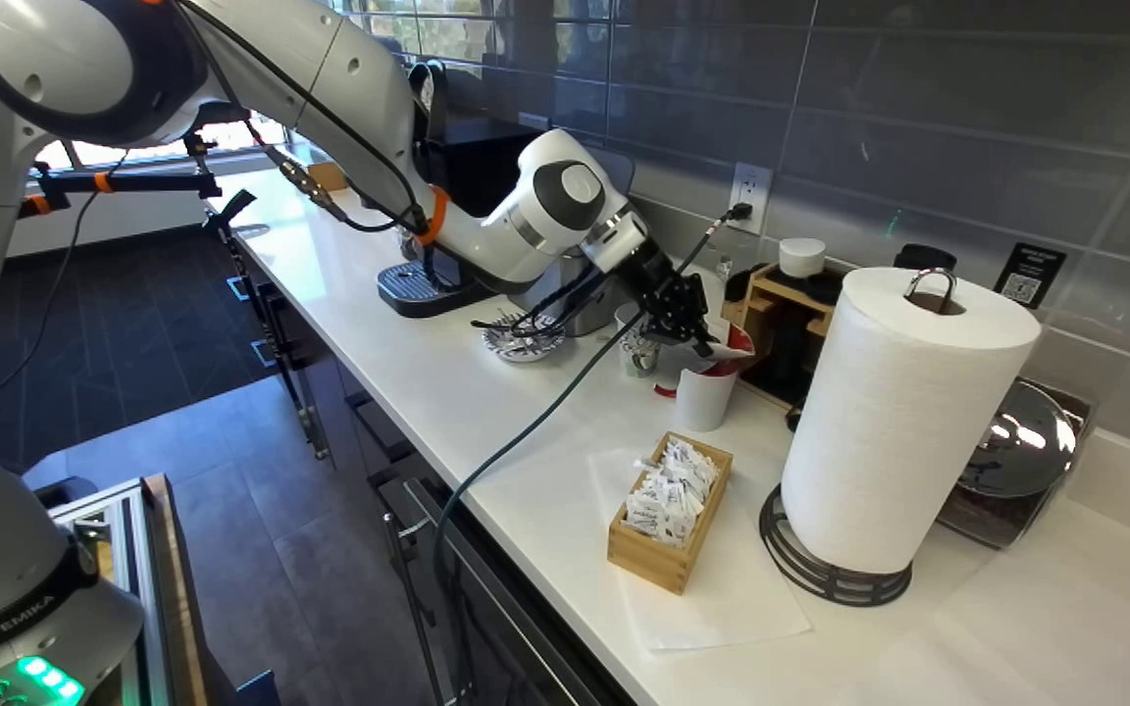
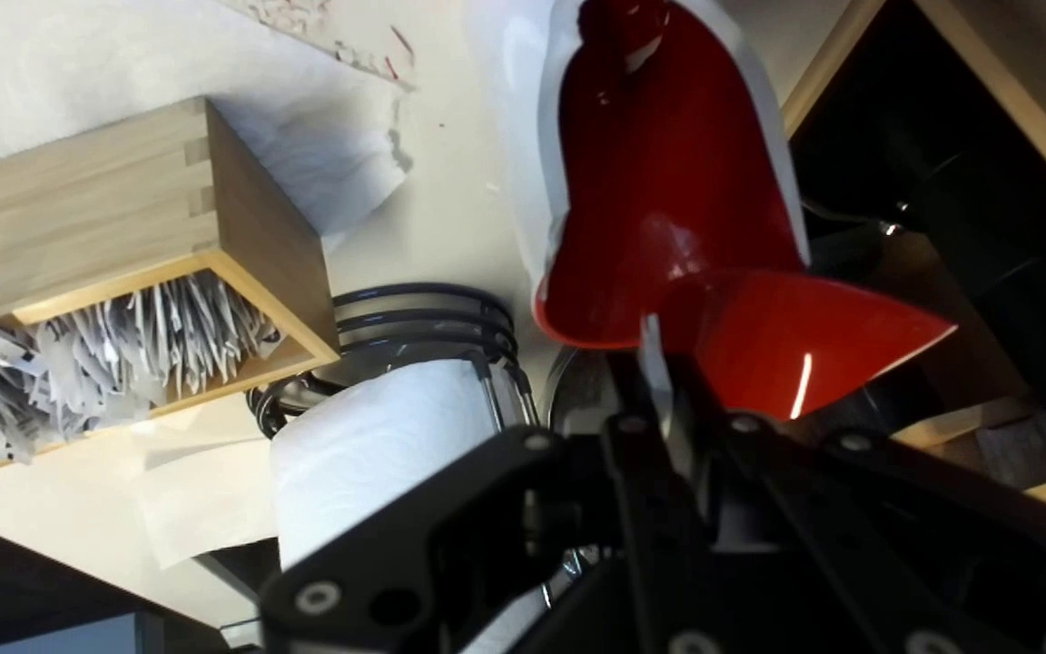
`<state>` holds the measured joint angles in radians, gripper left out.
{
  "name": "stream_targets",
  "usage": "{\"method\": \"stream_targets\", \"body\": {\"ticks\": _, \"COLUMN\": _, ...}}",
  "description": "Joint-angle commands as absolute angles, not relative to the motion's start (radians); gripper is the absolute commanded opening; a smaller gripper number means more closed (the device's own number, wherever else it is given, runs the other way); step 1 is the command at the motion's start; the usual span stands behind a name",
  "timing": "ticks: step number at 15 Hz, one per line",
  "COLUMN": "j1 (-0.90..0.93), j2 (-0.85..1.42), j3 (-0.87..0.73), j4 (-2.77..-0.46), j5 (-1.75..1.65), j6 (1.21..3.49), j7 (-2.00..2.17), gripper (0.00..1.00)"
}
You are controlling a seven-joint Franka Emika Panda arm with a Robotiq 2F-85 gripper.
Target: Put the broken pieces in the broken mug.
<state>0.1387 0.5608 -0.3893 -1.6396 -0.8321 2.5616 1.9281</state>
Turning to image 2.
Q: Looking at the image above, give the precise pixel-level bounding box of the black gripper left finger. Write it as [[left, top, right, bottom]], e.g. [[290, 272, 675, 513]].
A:
[[259, 316, 720, 654]]

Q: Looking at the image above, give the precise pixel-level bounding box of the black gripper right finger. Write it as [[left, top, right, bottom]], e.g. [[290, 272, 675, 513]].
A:
[[663, 397, 1046, 654]]

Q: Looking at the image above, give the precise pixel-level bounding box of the broken mug red inside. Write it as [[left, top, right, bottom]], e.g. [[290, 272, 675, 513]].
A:
[[496, 0, 813, 355]]

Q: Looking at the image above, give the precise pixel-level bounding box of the white paper towel roll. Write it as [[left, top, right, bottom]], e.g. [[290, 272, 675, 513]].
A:
[[267, 354, 541, 575]]

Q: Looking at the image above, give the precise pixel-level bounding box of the metal paper towel holder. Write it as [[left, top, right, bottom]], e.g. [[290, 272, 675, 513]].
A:
[[248, 280, 526, 430]]

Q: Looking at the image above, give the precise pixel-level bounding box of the wooden shelf organizer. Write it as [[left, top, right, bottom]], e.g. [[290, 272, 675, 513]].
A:
[[781, 0, 1046, 513]]

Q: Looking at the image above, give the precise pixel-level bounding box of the wooden box with packets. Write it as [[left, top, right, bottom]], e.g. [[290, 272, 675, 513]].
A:
[[0, 96, 347, 470]]

